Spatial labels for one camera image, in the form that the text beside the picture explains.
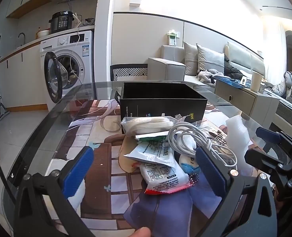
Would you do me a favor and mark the black jacket on sofa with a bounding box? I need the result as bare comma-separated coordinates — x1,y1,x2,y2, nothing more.
224,55,244,80

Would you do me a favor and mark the black kitchen faucet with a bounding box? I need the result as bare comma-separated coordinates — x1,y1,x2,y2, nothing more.
17,32,26,47

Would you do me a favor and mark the white cable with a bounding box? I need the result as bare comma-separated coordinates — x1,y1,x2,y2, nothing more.
167,121,239,167

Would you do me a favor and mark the blue cloth on table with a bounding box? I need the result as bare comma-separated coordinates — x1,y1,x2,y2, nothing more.
123,173,221,237

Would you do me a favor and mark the white washing machine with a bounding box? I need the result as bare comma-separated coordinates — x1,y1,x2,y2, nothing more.
40,30,94,110

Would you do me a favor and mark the white printed plastic packet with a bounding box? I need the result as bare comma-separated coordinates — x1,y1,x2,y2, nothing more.
125,141,175,167

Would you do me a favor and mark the grey fluffy blanket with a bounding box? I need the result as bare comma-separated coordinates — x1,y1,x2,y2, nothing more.
196,69,224,85

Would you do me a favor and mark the white foam block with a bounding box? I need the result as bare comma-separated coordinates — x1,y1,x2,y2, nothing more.
226,115,253,176

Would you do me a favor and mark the red-edged wet wipes pack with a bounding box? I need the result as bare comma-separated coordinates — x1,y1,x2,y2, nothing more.
133,162,200,195

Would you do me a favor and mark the grey cushion left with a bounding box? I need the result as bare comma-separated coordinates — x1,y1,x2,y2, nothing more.
183,42,198,76

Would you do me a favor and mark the black cardboard box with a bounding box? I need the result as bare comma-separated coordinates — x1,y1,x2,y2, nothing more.
115,82,207,135

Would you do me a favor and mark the cream cylinder cup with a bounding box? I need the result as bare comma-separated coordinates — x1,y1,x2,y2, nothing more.
250,71,262,93

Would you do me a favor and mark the white bowl on counter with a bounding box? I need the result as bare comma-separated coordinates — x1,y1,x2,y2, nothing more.
36,29,50,39

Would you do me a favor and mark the beige sofa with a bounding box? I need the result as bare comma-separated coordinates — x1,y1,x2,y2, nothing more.
147,42,266,88

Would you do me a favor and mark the patterned black white chair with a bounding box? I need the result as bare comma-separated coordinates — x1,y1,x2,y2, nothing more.
110,64,147,81

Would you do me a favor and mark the grey cushion right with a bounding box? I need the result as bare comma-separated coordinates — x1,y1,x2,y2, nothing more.
196,43,225,73

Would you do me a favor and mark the grey cushion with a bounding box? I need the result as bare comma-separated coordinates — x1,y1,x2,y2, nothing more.
183,42,198,76
196,43,225,73

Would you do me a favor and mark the black pressure cooker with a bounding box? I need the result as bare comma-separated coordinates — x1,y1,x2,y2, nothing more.
48,11,74,34

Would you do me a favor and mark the bagged white rope coil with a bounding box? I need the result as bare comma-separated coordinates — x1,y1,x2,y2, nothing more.
120,116,183,136

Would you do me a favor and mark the beige side cabinet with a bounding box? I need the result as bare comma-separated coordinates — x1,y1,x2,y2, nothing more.
215,80,279,128

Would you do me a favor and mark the person's left hand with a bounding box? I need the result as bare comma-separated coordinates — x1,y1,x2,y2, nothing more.
129,227,151,237

